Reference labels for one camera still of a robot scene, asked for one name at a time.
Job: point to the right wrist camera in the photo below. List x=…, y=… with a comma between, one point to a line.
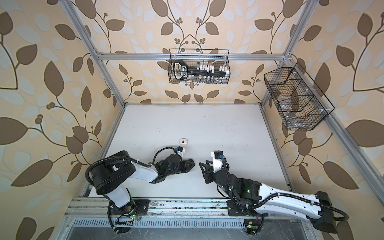
x=217, y=160

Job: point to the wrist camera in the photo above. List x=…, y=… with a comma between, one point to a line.
x=180, y=151
x=217, y=160

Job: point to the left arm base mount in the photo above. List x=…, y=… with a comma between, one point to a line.
x=121, y=219

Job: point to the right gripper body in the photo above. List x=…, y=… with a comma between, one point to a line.
x=211, y=176

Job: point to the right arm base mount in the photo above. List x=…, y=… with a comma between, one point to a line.
x=253, y=225

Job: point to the black wire basket right wall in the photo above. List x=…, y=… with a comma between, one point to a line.
x=300, y=101

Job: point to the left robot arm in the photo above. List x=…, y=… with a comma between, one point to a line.
x=108, y=175

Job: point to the black tool with white parts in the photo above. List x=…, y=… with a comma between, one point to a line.
x=183, y=71

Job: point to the black wire basket wall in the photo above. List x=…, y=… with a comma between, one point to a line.
x=300, y=101
x=216, y=57

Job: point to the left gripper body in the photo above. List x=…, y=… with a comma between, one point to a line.
x=184, y=167

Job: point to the cream earbud charging case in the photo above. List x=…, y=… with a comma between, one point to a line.
x=183, y=141

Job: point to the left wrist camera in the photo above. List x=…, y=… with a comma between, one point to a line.
x=180, y=151

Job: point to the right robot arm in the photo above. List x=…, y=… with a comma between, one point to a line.
x=248, y=197

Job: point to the black wire basket back wall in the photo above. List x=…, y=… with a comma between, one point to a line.
x=216, y=57

